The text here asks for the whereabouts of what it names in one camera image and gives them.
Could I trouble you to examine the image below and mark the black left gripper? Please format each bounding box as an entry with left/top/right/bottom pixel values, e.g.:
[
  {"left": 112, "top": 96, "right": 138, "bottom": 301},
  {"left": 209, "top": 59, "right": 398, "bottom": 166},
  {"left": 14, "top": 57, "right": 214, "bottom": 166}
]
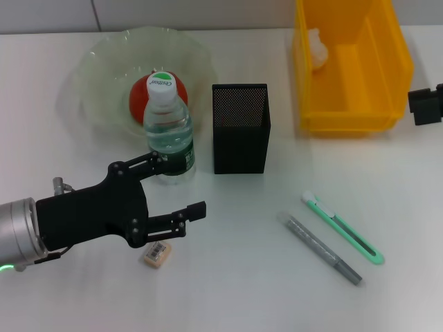
[{"left": 35, "top": 151, "right": 208, "bottom": 252}]

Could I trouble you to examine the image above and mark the clear green-label water bottle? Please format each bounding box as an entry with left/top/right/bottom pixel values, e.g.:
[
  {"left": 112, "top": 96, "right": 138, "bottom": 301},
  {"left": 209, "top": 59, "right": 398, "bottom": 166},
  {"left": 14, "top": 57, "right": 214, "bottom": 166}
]
[{"left": 143, "top": 70, "right": 197, "bottom": 186}]

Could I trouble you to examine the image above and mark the red-orange orange fruit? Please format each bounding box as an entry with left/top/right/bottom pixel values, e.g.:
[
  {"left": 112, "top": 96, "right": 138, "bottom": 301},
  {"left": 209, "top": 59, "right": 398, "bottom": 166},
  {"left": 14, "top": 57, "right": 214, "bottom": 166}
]
[{"left": 129, "top": 71, "right": 190, "bottom": 127}]

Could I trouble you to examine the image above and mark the white paper ball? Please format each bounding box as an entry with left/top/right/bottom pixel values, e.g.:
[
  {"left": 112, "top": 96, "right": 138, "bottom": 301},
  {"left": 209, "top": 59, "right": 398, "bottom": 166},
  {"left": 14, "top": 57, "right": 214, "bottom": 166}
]
[{"left": 307, "top": 28, "right": 329, "bottom": 72}]

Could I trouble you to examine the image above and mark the mint green utility knife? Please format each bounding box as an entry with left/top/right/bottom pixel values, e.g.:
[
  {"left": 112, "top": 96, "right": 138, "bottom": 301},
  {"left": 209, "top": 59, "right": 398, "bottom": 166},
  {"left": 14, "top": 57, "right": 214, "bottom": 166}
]
[{"left": 300, "top": 191, "right": 385, "bottom": 266}]

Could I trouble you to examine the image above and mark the beige eraser with barcode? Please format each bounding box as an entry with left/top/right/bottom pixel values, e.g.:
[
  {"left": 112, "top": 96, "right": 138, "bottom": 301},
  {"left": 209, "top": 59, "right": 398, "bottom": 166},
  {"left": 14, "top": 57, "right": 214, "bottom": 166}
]
[{"left": 141, "top": 241, "right": 173, "bottom": 269}]

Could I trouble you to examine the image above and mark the black mesh pen holder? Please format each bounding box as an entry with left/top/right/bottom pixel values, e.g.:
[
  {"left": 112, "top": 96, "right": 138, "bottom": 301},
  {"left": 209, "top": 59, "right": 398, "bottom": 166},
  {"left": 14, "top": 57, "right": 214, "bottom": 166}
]
[{"left": 211, "top": 83, "right": 272, "bottom": 175}]

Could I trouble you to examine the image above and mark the pale green glass fruit plate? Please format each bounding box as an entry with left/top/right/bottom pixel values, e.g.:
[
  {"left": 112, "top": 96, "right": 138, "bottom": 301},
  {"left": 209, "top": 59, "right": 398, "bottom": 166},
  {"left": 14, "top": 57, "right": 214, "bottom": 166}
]
[{"left": 57, "top": 27, "right": 219, "bottom": 148}]

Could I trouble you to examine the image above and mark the grey pen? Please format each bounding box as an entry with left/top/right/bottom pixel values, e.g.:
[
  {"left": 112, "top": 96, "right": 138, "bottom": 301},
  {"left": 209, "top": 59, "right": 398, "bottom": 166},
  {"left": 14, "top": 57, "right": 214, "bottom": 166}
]
[{"left": 285, "top": 213, "right": 364, "bottom": 287}]

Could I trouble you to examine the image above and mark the yellow plastic storage bin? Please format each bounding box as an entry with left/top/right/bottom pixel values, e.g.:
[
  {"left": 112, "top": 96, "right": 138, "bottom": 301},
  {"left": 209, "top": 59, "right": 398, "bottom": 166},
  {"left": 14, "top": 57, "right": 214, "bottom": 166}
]
[{"left": 292, "top": 0, "right": 415, "bottom": 135}]

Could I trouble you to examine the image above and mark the silver wrist connector fitting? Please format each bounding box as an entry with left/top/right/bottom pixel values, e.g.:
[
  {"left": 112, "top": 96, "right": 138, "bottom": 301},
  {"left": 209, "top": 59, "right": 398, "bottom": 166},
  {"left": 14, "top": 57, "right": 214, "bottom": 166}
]
[{"left": 51, "top": 176, "right": 75, "bottom": 194}]

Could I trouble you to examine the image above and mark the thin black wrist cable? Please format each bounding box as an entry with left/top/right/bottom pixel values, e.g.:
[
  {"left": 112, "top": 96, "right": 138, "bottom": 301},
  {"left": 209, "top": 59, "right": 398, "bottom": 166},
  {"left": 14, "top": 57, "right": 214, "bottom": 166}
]
[{"left": 34, "top": 247, "right": 75, "bottom": 266}]

